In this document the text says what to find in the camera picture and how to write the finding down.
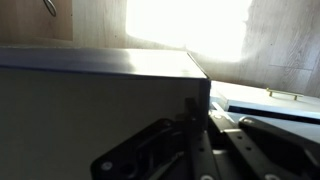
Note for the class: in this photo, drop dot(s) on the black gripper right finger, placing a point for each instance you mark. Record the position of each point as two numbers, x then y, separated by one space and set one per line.
266 150

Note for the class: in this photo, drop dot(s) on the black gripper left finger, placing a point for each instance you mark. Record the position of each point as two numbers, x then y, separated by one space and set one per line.
150 153

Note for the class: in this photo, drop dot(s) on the white television stand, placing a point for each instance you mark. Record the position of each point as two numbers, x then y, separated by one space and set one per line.
293 130

